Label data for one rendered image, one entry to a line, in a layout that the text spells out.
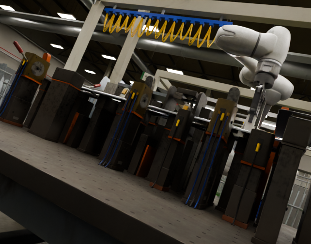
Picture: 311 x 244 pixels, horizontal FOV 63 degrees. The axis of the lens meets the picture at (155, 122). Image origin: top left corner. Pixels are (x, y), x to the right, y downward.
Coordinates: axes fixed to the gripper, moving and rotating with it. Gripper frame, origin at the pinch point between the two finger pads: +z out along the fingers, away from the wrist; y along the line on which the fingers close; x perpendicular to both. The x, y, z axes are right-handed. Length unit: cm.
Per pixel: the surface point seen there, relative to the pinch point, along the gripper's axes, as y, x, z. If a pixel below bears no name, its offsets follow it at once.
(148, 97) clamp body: 15.8, -37.9, 3.8
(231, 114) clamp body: 24.1, -3.0, 4.2
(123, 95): -13, -71, -1
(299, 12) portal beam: -251, -15, -234
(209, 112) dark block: -18.3, -21.9, -4.9
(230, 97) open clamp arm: 17.7, -6.4, -3.2
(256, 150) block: 24.3, 7.0, 13.0
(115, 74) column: -595, -557, -195
